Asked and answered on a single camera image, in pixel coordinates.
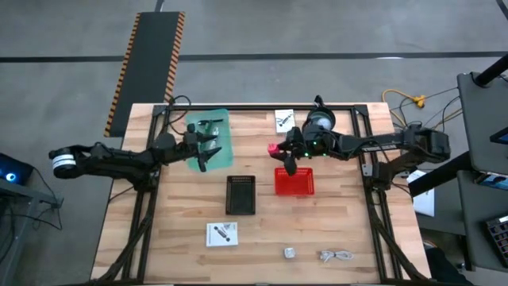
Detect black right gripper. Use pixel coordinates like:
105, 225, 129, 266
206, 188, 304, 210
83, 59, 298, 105
272, 126, 314, 176

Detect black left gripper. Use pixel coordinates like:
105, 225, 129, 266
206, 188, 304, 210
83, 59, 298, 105
180, 123, 223, 173

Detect small white product box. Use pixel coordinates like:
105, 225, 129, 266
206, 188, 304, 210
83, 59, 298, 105
274, 109, 296, 135

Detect large white product box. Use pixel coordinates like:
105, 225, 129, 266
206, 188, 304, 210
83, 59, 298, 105
205, 221, 240, 248

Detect white cable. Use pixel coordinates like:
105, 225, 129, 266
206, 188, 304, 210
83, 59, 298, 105
318, 249, 355, 264

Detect red slotted plastic basket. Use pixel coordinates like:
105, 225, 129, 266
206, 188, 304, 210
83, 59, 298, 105
274, 166, 316, 197

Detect clear jar with black rim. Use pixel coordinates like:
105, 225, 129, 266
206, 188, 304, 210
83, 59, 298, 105
306, 94, 337, 134

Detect black slotted plastic basket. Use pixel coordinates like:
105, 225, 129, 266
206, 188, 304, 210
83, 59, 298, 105
225, 175, 257, 216

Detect hazard striped floor mat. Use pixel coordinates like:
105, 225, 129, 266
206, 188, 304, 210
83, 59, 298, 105
103, 11, 187, 138

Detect white paper sheet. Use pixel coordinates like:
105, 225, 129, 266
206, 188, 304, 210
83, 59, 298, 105
407, 169, 437, 218

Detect black diagonal bar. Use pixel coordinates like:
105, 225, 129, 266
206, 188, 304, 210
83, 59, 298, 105
408, 150, 473, 198

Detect grey metal stand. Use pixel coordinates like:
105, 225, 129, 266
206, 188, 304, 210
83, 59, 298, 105
0, 178, 64, 286

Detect blue lit computer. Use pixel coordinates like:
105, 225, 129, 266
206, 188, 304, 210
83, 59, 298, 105
0, 153, 35, 187

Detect dark seat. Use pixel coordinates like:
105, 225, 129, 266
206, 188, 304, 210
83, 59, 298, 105
422, 245, 475, 286

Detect dark grey desk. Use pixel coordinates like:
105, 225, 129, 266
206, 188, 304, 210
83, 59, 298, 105
456, 170, 508, 273
456, 71, 508, 176

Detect phone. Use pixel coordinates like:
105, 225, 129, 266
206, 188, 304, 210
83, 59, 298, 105
474, 171, 508, 191

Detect tablet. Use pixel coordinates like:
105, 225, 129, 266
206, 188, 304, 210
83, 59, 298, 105
490, 126, 508, 146

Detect black pole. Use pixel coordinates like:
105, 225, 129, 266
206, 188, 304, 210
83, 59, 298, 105
474, 53, 508, 87

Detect colourful keyboard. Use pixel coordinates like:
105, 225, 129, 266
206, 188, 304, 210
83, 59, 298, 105
484, 214, 508, 268

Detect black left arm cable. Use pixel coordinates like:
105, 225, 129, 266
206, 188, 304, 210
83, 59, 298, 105
165, 95, 192, 137

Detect black metal table frame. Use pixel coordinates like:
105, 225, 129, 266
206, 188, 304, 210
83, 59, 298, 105
91, 103, 430, 286

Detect yellow extension cord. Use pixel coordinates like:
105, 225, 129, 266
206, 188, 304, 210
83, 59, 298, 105
382, 88, 428, 110

